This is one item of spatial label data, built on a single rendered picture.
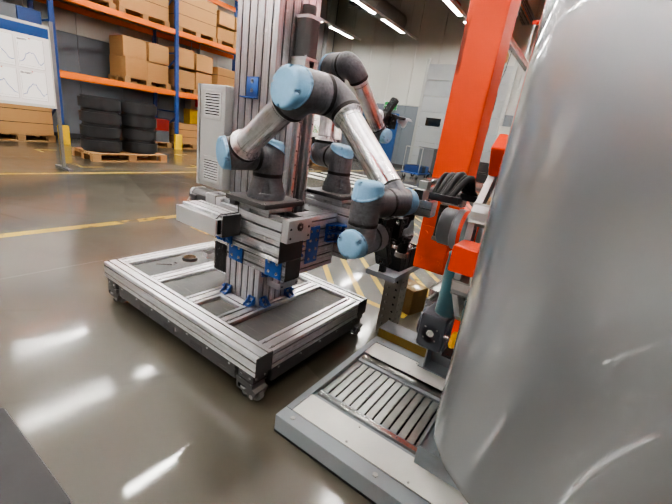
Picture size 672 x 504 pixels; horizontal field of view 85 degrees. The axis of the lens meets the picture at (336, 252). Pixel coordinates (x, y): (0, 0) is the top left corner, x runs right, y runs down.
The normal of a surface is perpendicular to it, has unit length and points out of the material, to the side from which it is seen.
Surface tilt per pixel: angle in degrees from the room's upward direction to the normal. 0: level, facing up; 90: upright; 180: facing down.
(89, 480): 0
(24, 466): 0
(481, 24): 90
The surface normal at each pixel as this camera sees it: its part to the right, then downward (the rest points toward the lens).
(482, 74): -0.57, 0.18
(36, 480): 0.14, -0.94
